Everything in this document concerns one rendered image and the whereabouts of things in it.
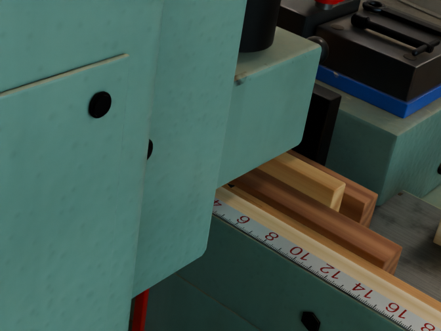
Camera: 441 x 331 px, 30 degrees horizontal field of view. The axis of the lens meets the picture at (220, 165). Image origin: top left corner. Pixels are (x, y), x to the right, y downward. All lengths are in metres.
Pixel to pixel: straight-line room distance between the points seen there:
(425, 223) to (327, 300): 0.19
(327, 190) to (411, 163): 0.14
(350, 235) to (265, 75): 0.11
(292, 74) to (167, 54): 0.17
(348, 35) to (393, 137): 0.09
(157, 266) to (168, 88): 0.09
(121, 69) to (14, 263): 0.06
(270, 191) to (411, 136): 0.13
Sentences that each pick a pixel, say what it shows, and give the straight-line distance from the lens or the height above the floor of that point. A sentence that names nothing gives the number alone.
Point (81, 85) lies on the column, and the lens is 0.23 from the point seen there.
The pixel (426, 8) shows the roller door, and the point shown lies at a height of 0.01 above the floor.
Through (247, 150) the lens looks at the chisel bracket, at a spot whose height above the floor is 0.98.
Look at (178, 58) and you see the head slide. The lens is 0.33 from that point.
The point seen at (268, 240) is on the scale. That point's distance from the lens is 0.45.
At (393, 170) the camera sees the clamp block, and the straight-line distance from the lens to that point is 0.60.
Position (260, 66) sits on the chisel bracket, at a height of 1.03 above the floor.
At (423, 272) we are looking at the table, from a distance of 0.56.
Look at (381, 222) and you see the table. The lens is 0.59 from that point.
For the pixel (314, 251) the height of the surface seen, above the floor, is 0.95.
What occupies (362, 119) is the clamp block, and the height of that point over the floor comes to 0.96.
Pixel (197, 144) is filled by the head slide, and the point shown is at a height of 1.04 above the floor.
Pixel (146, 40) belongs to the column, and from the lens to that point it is 0.24.
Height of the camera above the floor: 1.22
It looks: 31 degrees down
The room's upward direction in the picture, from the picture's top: 9 degrees clockwise
